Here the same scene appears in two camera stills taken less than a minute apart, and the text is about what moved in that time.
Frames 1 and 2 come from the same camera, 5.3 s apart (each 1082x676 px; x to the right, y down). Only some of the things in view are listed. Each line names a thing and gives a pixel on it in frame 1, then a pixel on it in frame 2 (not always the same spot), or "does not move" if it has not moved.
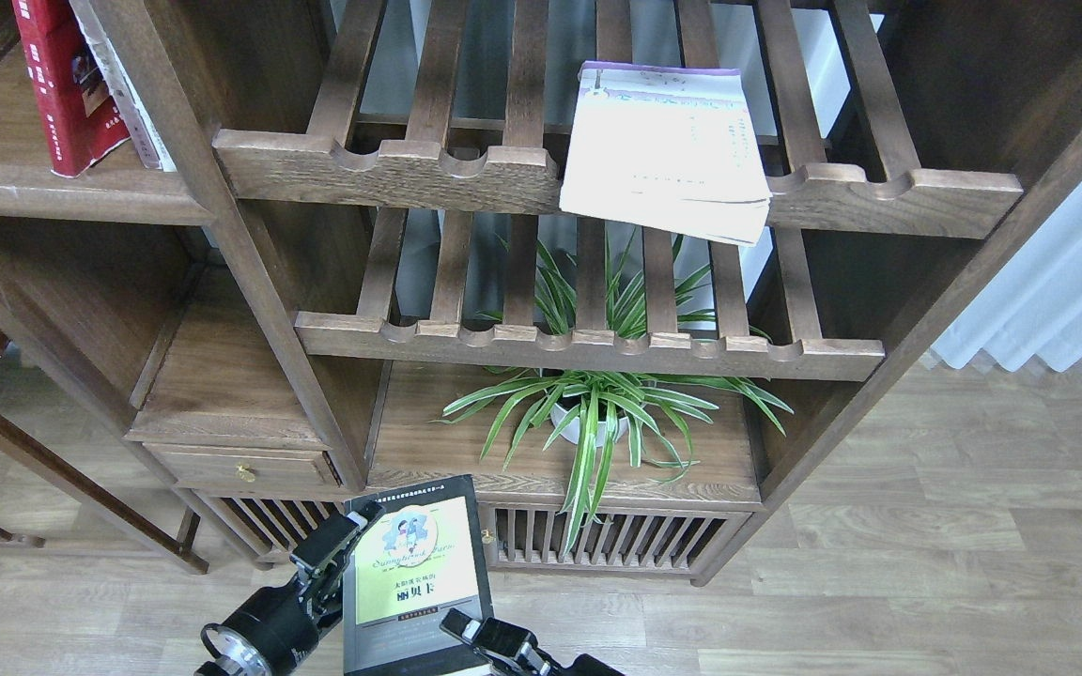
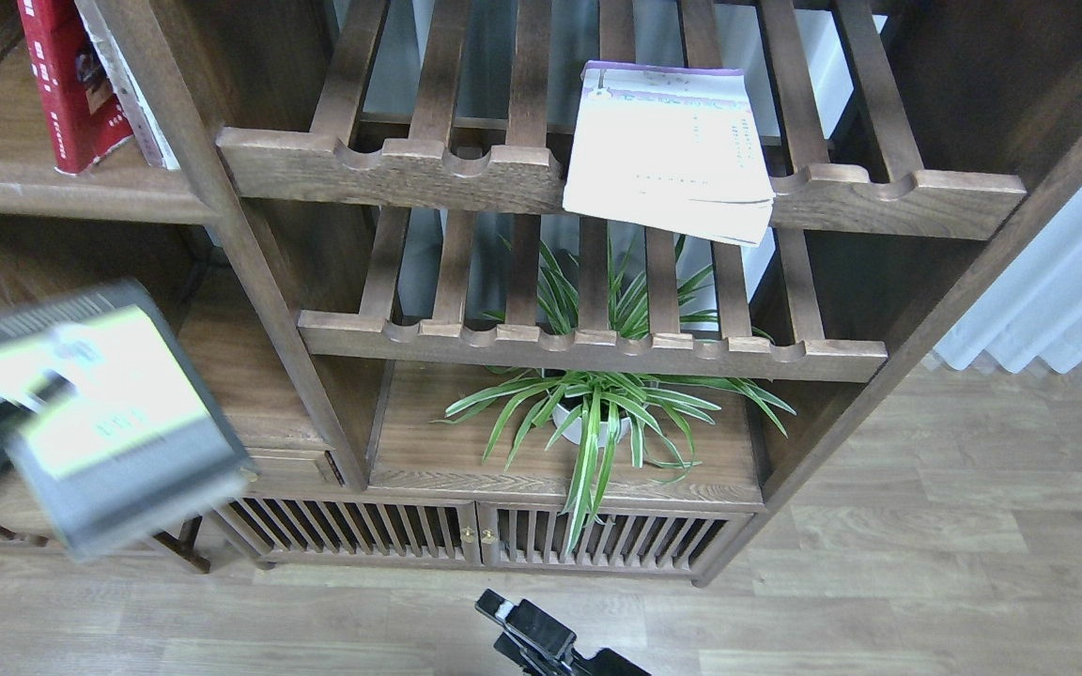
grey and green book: [421, 555] to [132, 440]
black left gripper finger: [316, 554] to [54, 387]
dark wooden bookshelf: [638, 264] does not move
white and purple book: [672, 147] does not move
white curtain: [1073, 285] does not move
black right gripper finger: [496, 635] to [529, 626]
